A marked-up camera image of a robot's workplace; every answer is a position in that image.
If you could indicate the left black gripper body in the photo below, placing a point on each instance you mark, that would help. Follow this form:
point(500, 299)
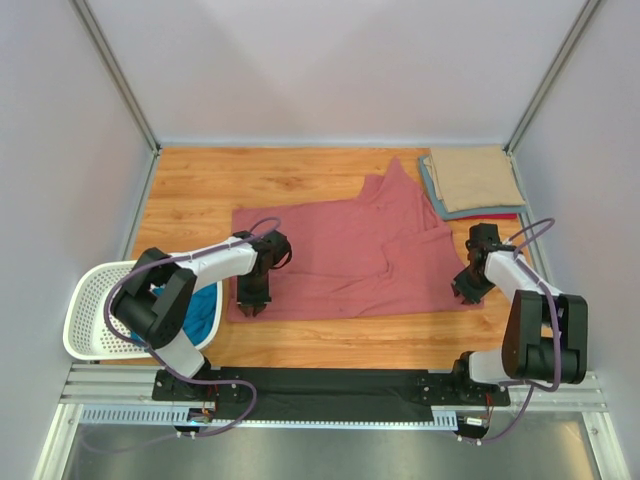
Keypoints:
point(253, 297)

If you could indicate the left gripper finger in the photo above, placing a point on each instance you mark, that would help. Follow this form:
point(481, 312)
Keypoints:
point(260, 308)
point(247, 310)

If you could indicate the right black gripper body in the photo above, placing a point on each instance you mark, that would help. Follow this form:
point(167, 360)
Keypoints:
point(466, 286)

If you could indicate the pink t shirt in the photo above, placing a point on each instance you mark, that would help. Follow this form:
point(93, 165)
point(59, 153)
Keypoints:
point(383, 252)

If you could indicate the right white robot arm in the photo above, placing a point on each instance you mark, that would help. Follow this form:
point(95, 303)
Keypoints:
point(545, 340)

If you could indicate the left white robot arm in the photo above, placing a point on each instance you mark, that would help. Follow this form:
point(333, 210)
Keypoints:
point(152, 301)

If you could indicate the blue t shirt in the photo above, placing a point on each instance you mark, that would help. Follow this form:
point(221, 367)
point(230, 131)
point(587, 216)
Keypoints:
point(201, 314)

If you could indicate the folded red t shirt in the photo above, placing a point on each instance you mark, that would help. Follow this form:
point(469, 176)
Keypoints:
point(498, 216)

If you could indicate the folded grey-blue t shirt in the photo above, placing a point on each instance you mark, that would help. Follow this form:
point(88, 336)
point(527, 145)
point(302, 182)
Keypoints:
point(439, 206)

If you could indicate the folded beige t shirt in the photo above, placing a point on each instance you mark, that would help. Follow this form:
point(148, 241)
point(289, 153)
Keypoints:
point(474, 177)

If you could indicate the white plastic laundry basket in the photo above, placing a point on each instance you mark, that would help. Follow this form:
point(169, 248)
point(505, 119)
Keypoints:
point(85, 335)

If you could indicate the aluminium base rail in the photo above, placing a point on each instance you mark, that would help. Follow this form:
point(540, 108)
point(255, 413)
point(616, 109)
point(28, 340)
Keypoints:
point(122, 394)

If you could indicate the right aluminium frame post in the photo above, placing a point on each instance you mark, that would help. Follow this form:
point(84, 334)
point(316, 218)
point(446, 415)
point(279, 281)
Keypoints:
point(569, 44)

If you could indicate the aluminium frame post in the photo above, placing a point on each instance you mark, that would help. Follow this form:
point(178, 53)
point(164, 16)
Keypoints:
point(569, 44)
point(99, 40)

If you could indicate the left aluminium frame post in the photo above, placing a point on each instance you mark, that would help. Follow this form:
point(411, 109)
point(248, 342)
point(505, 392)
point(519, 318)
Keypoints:
point(99, 40)

